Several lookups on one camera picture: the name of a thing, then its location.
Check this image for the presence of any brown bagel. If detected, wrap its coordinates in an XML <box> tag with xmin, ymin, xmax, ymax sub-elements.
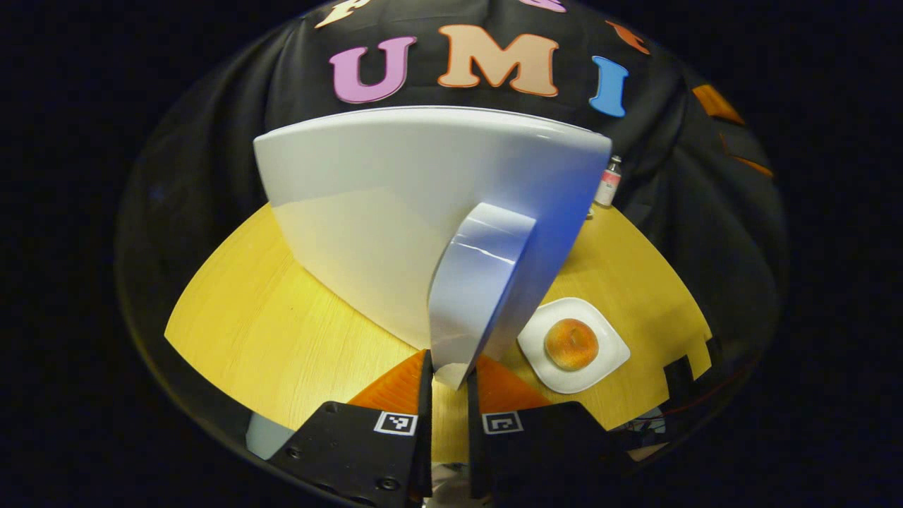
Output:
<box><xmin>544</xmin><ymin>318</ymin><xmax>600</xmax><ymax>372</ymax></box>

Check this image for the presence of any small clear bottle red label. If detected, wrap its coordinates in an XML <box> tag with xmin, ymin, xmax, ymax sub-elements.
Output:
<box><xmin>594</xmin><ymin>155</ymin><xmax>623</xmax><ymax>207</ymax></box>

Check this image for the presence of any black backdrop cloth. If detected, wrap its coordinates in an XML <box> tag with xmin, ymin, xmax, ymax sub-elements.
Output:
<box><xmin>116</xmin><ymin>0</ymin><xmax>787</xmax><ymax>438</ymax></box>

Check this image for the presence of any white microwave oven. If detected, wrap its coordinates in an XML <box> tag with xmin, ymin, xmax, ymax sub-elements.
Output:
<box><xmin>253</xmin><ymin>106</ymin><xmax>613</xmax><ymax>391</ymax></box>

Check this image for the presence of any white square plate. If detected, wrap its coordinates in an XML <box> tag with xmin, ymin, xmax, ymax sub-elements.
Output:
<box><xmin>517</xmin><ymin>297</ymin><xmax>631</xmax><ymax>394</ymax></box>

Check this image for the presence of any black table edge block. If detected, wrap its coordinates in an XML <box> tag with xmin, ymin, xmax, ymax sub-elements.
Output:
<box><xmin>663</xmin><ymin>355</ymin><xmax>698</xmax><ymax>410</ymax></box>

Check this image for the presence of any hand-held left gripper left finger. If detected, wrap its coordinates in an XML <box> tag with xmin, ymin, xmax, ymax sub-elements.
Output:
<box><xmin>267</xmin><ymin>349</ymin><xmax>434</xmax><ymax>507</ymax></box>

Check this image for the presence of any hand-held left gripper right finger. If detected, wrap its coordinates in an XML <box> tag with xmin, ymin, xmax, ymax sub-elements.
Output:
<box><xmin>467</xmin><ymin>353</ymin><xmax>629</xmax><ymax>502</ymax></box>

